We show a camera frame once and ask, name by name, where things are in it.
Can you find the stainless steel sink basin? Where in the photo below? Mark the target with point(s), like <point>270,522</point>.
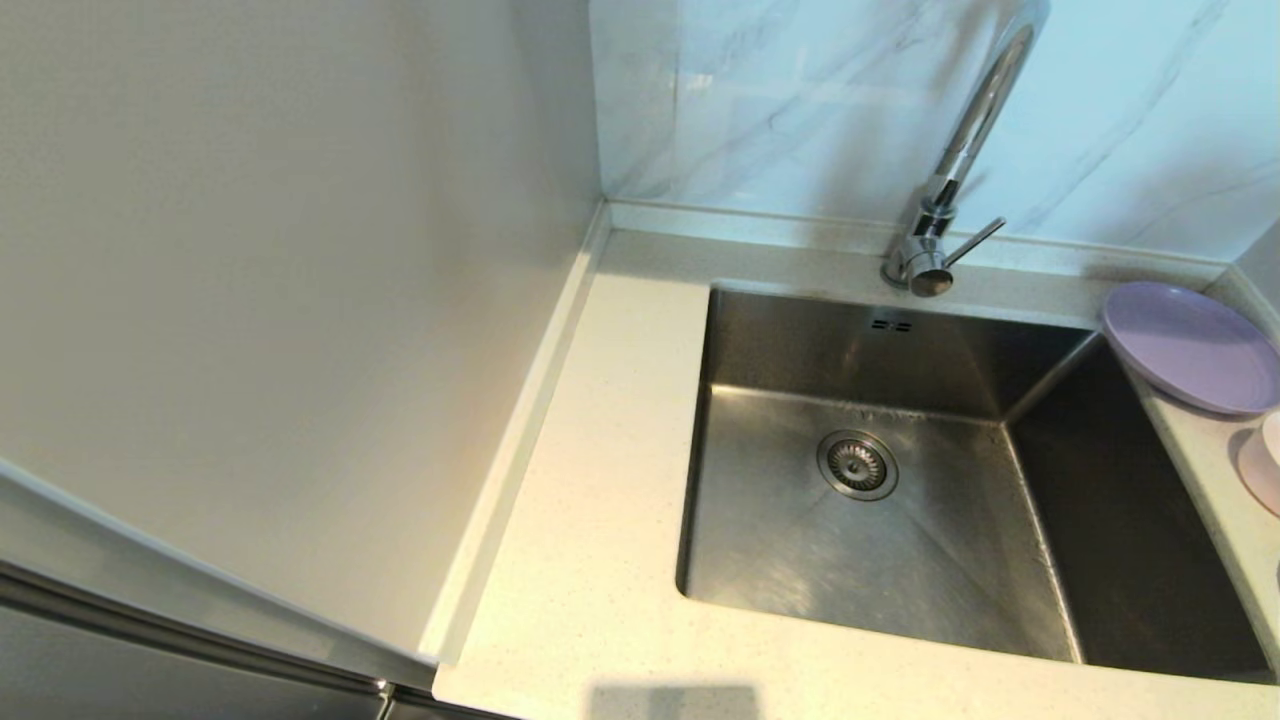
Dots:
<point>900,570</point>

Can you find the round metal drain strainer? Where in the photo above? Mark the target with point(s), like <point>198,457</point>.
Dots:
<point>857,465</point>

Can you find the white tall cabinet side panel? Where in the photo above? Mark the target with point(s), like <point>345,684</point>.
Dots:
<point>300,300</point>

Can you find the chrome gooseneck faucet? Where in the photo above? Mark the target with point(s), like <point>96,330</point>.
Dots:
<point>975,120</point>

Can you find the purple plate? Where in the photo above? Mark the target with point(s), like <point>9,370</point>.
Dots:
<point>1195,350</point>

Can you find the stainless steel appliance front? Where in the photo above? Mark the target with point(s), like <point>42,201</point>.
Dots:
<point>150,670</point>

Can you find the pale pink cup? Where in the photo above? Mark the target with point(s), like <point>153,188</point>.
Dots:
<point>1262,480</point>

